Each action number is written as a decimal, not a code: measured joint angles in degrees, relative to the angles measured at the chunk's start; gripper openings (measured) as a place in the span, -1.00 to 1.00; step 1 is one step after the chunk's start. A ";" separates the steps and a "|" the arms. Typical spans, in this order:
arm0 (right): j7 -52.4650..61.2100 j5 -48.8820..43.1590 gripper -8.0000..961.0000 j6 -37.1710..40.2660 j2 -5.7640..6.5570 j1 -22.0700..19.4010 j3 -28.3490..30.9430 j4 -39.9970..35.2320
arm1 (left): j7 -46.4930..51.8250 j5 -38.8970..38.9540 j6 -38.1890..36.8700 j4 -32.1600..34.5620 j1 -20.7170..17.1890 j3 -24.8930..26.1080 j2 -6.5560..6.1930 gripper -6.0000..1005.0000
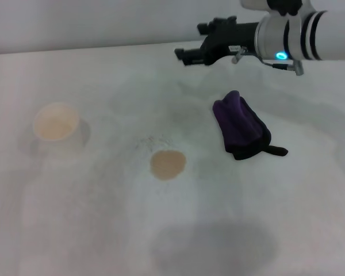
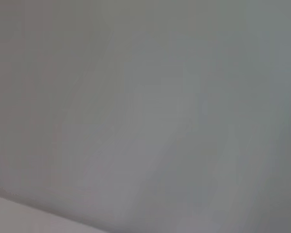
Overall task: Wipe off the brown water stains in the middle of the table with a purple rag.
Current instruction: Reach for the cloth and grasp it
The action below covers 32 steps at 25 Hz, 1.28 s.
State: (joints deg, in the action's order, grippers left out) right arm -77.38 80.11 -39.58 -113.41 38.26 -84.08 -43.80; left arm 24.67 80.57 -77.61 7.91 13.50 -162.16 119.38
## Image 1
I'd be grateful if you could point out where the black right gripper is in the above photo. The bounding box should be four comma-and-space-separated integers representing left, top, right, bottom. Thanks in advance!
174, 16, 260, 67

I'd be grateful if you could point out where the metal wrist bracket with cable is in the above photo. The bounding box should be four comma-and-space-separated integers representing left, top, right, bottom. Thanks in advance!
231, 45, 305, 76

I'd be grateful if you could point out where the purple rag with black edge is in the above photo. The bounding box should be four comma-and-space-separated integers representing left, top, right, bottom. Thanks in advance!
212, 90, 289, 161

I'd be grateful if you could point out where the brown water stain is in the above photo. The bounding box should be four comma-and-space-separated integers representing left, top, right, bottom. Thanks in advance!
149, 149, 188, 182

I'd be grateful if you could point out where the white black wrist camera box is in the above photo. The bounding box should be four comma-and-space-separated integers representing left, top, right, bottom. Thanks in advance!
239, 0, 312, 17

